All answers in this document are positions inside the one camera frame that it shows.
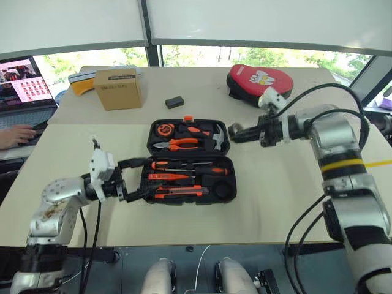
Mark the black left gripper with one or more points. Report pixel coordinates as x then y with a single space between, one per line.
118 188

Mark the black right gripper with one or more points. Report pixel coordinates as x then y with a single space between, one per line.
271 133

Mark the silver shaft screwdriver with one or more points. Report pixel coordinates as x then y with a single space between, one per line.
159 164

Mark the orange voltage tester pen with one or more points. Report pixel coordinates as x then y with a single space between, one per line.
165 176

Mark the orange black utility knife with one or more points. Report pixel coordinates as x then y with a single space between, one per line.
180 192

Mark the black shaft screwdriver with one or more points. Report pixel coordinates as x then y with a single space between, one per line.
211 171

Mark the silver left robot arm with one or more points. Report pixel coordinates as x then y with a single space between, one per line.
58 191

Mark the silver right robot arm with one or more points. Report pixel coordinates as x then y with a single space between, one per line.
333 128

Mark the black tool case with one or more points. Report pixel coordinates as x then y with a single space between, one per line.
223 186

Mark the person's bare hand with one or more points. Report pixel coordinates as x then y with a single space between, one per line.
16 136

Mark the red black boxing pad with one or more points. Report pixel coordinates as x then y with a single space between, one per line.
245 81

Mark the orange black tape measure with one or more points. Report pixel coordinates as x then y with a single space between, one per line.
164 128

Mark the small black box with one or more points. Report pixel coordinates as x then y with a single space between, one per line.
174 102

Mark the brown cardboard box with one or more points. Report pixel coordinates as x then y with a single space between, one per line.
118 90

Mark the grey rounded robot knee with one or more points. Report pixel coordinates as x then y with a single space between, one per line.
234 277
157 277

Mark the yellow white padded item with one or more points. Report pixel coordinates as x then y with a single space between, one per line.
80 84

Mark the open laptop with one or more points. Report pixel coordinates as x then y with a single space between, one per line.
21 92

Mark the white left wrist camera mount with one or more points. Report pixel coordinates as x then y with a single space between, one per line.
99 167

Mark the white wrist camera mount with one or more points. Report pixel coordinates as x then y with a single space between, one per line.
99 167
271 98

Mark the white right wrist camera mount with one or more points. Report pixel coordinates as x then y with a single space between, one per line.
271 98

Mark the dark window frame post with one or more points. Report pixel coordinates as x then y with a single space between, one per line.
150 33

